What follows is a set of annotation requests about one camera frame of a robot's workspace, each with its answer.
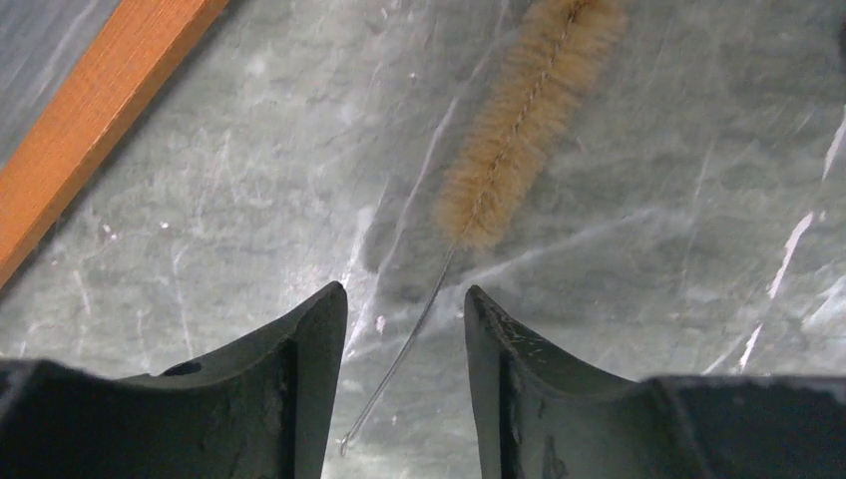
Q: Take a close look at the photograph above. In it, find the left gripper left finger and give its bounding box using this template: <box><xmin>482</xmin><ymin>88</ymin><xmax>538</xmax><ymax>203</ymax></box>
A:
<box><xmin>1</xmin><ymin>282</ymin><xmax>347</xmax><ymax>479</ymax></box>

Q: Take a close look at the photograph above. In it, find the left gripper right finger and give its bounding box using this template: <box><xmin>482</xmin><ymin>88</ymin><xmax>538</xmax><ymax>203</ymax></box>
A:
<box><xmin>464</xmin><ymin>286</ymin><xmax>845</xmax><ymax>479</ymax></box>

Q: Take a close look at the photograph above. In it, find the orange wooden shelf rack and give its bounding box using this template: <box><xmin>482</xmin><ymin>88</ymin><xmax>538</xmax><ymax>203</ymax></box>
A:
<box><xmin>1</xmin><ymin>0</ymin><xmax>227</xmax><ymax>282</ymax></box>

